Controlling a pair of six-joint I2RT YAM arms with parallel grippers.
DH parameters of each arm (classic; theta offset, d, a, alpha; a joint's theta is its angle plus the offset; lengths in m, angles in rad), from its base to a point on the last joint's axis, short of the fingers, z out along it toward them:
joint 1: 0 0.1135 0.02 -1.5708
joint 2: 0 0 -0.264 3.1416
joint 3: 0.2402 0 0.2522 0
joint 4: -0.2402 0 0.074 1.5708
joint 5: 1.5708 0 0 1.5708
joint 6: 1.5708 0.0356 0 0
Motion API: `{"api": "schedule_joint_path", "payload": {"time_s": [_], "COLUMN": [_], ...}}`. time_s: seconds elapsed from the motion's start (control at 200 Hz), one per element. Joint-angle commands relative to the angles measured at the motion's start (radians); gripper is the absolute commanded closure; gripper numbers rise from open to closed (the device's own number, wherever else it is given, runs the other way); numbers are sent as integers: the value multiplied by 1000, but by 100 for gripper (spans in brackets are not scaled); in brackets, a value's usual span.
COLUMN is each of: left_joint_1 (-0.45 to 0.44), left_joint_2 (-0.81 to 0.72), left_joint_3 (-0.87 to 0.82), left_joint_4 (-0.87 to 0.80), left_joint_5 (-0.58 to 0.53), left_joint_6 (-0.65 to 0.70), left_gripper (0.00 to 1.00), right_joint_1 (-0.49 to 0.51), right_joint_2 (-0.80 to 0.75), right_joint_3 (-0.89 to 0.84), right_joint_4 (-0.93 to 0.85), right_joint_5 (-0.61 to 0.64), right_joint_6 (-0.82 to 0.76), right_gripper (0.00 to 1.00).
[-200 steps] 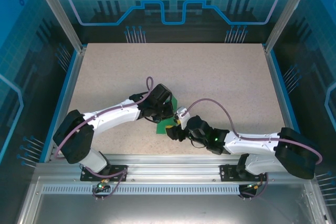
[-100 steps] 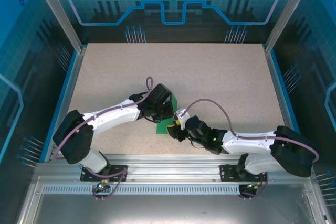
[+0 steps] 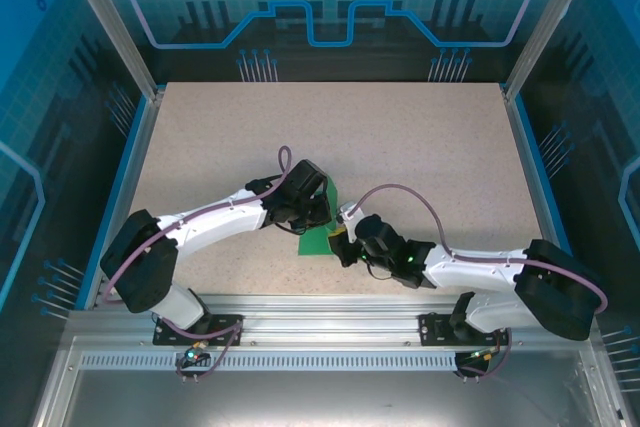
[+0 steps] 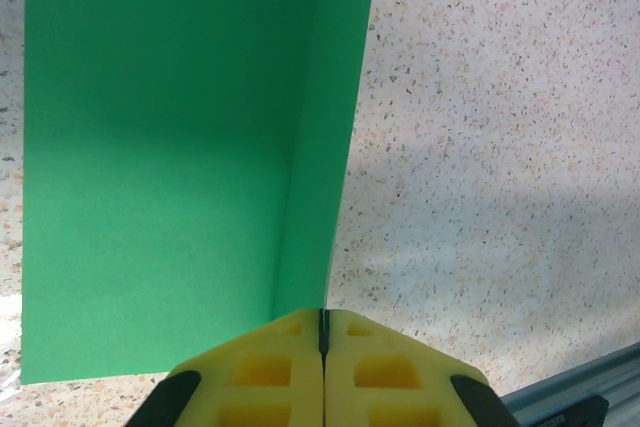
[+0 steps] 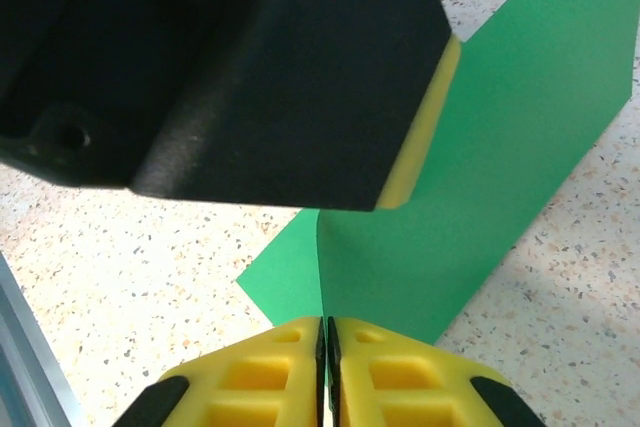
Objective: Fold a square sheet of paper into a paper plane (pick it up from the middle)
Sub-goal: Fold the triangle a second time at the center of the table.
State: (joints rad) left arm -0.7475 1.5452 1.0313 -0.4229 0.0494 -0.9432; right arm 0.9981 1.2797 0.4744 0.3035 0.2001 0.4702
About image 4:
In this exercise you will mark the long aluminium mounting rail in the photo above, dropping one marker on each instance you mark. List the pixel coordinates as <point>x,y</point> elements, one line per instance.
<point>600,372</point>

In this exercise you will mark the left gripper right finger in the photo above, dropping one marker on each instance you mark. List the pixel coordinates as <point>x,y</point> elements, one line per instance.
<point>390,372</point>

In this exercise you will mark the green cloth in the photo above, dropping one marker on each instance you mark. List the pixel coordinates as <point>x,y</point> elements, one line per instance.
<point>175,147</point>

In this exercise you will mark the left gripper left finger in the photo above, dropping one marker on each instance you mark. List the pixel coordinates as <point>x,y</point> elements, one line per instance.
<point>260,372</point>

